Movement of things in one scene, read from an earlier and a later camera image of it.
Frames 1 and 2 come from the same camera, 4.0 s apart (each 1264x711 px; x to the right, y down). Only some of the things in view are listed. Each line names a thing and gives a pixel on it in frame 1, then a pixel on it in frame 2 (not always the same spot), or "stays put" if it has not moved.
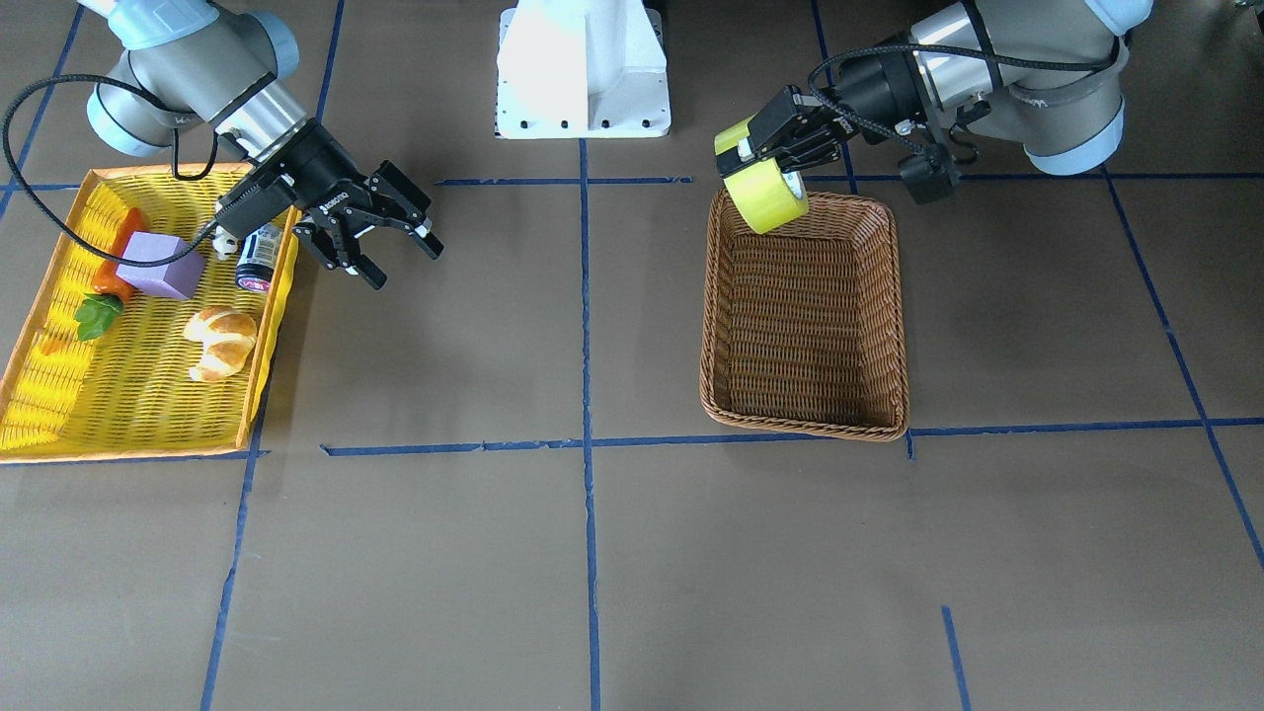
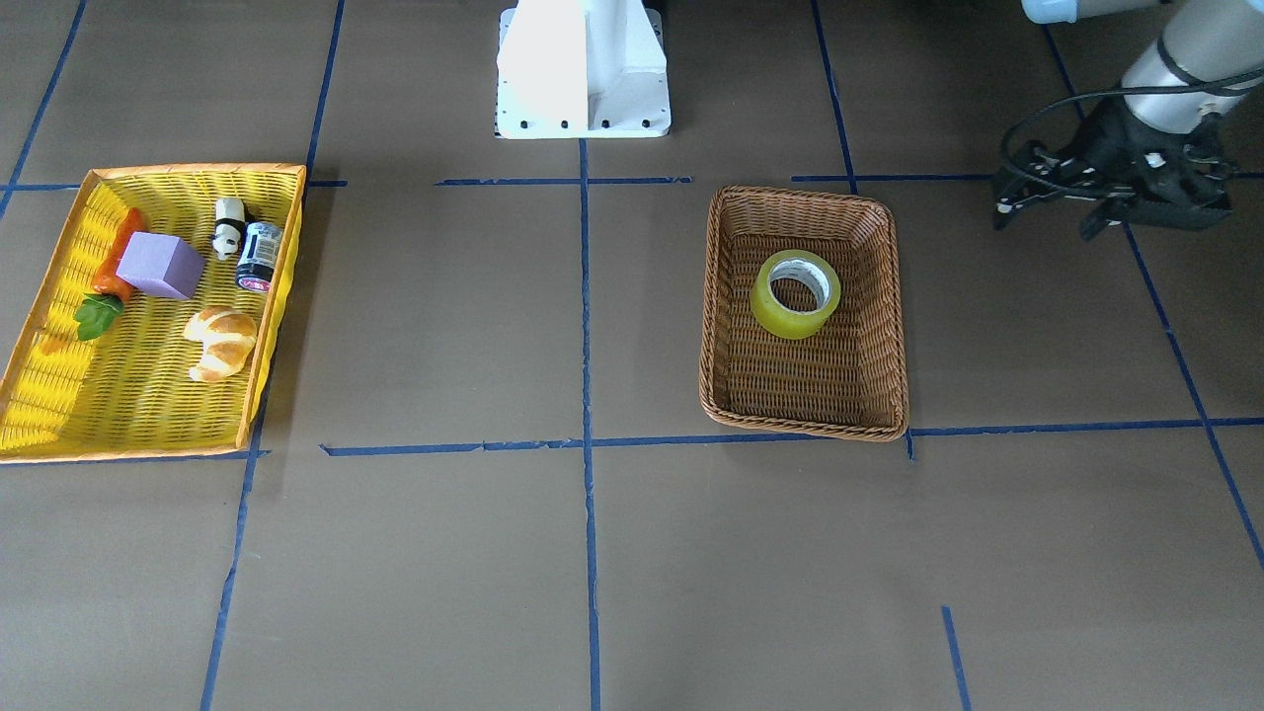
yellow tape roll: (769, 198) → (807, 267)
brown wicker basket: (803, 327) stays put
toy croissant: (227, 338) stays put
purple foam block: (175, 278) stays put
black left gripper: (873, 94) → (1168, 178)
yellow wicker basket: (145, 338) stays put
